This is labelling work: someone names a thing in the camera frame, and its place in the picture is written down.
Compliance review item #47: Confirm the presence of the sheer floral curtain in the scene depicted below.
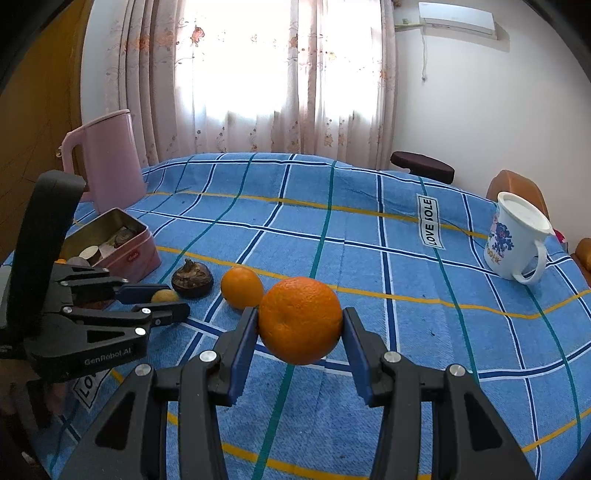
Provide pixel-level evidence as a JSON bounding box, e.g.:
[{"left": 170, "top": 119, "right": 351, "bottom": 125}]
[{"left": 104, "top": 0, "right": 398, "bottom": 169}]

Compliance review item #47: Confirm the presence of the small orange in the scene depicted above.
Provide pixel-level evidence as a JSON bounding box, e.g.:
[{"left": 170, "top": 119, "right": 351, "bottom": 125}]
[{"left": 221, "top": 267, "right": 265, "bottom": 310}]

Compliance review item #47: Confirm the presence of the white air conditioner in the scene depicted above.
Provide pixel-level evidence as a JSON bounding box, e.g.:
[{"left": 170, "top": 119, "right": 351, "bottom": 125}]
[{"left": 418, "top": 1, "right": 497, "bottom": 40}]

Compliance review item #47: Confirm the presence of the dark round stool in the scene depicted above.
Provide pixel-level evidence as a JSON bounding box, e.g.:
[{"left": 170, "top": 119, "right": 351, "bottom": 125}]
[{"left": 390, "top": 151, "right": 455, "bottom": 185}]

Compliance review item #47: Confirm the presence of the blue plaid tablecloth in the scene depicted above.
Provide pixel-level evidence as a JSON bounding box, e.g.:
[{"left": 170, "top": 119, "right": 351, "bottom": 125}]
[{"left": 0, "top": 152, "right": 591, "bottom": 480}]

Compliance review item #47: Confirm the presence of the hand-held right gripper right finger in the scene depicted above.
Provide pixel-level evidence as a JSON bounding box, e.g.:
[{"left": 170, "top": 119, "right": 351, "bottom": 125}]
[{"left": 342, "top": 306, "right": 539, "bottom": 480}]

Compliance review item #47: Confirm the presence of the pink electric kettle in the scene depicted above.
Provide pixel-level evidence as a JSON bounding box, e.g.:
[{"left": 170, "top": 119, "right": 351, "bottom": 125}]
[{"left": 60, "top": 109, "right": 148, "bottom": 215}]

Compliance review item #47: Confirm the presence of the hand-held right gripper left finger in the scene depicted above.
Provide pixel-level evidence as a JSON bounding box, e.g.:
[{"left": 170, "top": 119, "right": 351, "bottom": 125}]
[{"left": 58, "top": 306, "right": 259, "bottom": 480}]

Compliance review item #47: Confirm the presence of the brown wooden door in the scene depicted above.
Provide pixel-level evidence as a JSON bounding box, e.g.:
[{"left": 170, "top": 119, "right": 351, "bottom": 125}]
[{"left": 0, "top": 0, "right": 93, "bottom": 264}]

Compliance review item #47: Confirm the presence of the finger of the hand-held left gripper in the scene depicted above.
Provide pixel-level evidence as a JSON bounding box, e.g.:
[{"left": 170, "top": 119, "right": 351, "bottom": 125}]
[
  {"left": 58, "top": 302, "right": 191, "bottom": 340},
  {"left": 51, "top": 264, "right": 160, "bottom": 308}
]

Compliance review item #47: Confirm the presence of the dark whole mangosteen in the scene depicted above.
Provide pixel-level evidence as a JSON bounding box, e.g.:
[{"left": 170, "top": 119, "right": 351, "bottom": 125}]
[{"left": 171, "top": 258, "right": 214, "bottom": 300}]

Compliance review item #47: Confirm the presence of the large orange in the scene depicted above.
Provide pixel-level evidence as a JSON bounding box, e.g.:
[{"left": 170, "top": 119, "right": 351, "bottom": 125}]
[{"left": 259, "top": 277, "right": 345, "bottom": 366}]

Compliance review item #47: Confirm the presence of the pink metal tin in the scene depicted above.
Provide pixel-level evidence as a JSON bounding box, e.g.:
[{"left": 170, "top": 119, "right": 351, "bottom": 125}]
[{"left": 60, "top": 208, "right": 162, "bottom": 284}]

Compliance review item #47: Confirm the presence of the brown chair back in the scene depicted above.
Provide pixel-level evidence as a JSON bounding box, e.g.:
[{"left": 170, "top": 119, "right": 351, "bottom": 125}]
[{"left": 486, "top": 170, "right": 550, "bottom": 222}]

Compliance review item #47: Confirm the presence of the white mug with blue print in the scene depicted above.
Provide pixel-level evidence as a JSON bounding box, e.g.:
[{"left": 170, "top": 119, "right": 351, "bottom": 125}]
[{"left": 483, "top": 191, "right": 555, "bottom": 285}]

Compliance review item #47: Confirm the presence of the brown leather sofa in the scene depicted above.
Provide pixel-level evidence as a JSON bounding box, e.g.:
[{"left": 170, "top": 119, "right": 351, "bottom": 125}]
[{"left": 573, "top": 237, "right": 591, "bottom": 278}]

